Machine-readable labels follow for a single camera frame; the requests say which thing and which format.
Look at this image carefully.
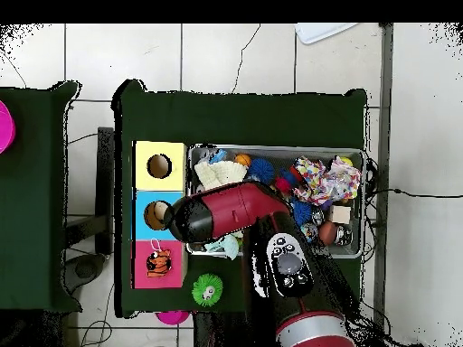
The mint quilted cloth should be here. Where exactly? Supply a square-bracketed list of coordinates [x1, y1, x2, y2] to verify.
[203, 234, 241, 261]

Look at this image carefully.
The pink bowl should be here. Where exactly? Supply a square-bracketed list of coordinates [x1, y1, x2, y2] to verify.
[0, 98, 17, 155]
[155, 309, 192, 326]

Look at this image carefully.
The wooden box with three holes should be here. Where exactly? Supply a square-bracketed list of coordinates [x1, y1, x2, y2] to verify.
[130, 139, 189, 290]

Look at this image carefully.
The cream quilted cloth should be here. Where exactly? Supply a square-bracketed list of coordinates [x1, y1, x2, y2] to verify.
[194, 160, 249, 192]

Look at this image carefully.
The pale wooden block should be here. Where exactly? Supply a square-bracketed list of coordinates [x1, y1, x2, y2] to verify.
[329, 204, 352, 224]

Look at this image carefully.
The clear mesh bin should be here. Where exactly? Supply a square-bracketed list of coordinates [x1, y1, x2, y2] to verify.
[185, 144, 365, 260]

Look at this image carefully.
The orange striped plush tiger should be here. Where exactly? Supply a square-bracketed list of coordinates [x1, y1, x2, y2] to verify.
[145, 237, 173, 279]

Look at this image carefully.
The dark green table cloth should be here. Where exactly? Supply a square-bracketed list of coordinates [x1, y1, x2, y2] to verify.
[110, 78, 369, 319]
[0, 80, 83, 314]

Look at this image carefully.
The globe print ball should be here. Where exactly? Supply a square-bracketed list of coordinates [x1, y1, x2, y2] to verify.
[300, 221, 319, 243]

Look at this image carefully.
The green spiky ball with eyes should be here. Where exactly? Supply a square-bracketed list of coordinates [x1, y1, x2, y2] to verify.
[191, 273, 224, 308]

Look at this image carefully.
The brown toy football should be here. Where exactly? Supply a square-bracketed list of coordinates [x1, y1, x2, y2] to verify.
[317, 220, 338, 247]

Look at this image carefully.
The large colourful dotted cloth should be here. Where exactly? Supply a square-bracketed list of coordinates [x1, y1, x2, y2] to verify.
[291, 155, 328, 206]

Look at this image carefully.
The black cable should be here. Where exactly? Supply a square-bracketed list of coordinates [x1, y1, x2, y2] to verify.
[364, 187, 463, 199]

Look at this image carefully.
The blue spiky ball with eyes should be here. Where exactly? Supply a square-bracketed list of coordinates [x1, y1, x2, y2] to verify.
[290, 198, 314, 227]

